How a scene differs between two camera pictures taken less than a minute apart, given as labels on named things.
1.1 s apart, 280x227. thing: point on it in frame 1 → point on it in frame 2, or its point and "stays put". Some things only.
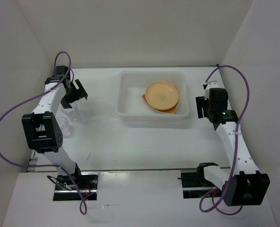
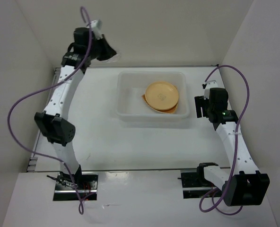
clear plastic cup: (73, 112) → (117, 57)
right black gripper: (201, 102) stays put
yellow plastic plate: (161, 95) stays put
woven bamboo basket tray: (171, 110) stays put
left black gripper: (80, 93) → (109, 51)
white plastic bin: (130, 86) stays put
